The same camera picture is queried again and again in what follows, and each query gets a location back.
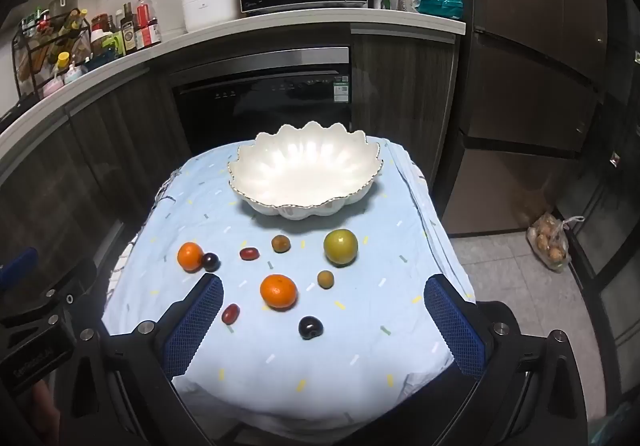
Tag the white kitchen countertop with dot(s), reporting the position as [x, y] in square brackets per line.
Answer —
[280, 24]

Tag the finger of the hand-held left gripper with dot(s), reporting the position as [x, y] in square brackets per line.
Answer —
[17, 263]
[55, 293]

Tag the teal packet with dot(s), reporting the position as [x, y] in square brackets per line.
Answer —
[439, 4]

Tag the mandarin orange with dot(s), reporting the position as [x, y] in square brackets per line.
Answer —
[278, 291]
[190, 256]

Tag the dark refrigerator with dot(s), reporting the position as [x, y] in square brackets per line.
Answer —
[525, 76]

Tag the black built-in dishwasher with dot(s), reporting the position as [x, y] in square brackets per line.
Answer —
[260, 101]

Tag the red grape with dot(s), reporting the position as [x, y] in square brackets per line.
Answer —
[230, 313]

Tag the light blue patterned tablecloth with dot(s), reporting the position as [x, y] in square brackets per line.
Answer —
[310, 376]

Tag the pink container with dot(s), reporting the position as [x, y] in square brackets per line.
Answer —
[52, 86]

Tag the red liquid bottle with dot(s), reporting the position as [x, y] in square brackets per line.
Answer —
[147, 24]

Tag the white fringed cloth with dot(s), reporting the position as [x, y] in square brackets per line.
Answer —
[120, 266]

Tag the yellow cap bottle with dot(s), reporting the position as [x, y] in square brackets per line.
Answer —
[61, 64]

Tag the dark oil bottle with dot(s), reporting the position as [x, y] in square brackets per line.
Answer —
[129, 31]

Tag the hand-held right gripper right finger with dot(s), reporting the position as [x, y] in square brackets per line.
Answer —
[455, 326]

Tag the white scalloped bowl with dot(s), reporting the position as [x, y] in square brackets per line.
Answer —
[305, 166]

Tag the plastic bag of potatoes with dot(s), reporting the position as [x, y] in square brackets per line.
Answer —
[550, 241]

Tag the brown longan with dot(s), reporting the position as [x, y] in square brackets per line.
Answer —
[325, 279]
[281, 243]

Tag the white rice cooker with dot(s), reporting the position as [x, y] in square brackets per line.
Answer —
[210, 9]

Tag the dark wood kitchen cabinet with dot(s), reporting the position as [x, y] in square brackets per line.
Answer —
[400, 86]

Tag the red lid jar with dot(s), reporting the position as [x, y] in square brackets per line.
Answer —
[102, 29]

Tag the dark purple grape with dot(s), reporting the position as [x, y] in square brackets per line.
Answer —
[310, 327]

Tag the red grape tomato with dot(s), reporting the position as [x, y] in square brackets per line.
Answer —
[249, 253]

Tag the green apple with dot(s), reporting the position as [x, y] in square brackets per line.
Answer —
[340, 247]

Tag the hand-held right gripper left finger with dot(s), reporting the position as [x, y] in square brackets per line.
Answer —
[195, 326]

